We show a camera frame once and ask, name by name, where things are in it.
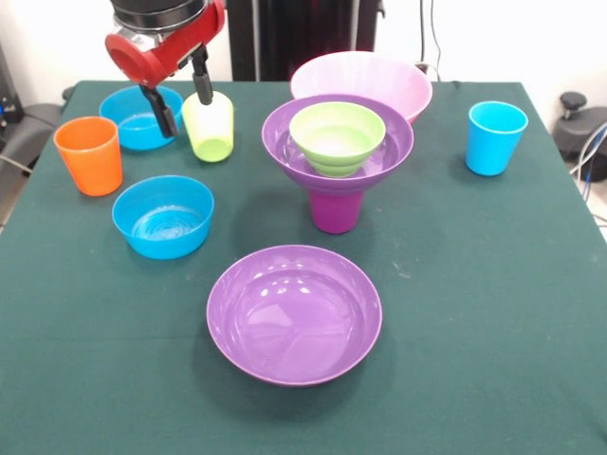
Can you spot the grey chair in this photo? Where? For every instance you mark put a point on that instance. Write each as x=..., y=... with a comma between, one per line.
x=33, y=128

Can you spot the orange cup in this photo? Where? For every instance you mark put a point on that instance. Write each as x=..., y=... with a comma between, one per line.
x=92, y=168

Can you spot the dark green tablecloth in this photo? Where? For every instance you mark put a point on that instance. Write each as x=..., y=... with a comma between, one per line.
x=303, y=417

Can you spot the green ribbed bowl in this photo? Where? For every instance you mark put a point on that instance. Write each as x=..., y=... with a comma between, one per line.
x=332, y=137

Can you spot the blue bowl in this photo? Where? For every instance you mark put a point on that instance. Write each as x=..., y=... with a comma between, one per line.
x=163, y=244
x=128, y=128

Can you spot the blue cup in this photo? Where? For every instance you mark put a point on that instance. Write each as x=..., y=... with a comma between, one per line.
x=493, y=147

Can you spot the dark grey base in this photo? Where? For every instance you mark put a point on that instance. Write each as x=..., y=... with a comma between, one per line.
x=581, y=135

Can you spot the black knob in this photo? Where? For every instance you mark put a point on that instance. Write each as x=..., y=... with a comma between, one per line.
x=573, y=100

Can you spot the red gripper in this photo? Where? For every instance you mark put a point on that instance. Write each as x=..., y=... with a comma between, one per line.
x=166, y=52

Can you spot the purple bowl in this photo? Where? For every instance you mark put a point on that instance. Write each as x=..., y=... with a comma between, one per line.
x=393, y=142
x=294, y=327

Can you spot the large pink bowl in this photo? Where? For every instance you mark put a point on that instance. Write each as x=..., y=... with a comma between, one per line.
x=370, y=76

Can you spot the black equipment box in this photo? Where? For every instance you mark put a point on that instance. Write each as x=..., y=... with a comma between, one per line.
x=7, y=95

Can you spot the purple cup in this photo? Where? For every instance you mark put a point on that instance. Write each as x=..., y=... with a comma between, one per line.
x=336, y=213

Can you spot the lime green cup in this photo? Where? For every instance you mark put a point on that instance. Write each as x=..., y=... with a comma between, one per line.
x=208, y=128

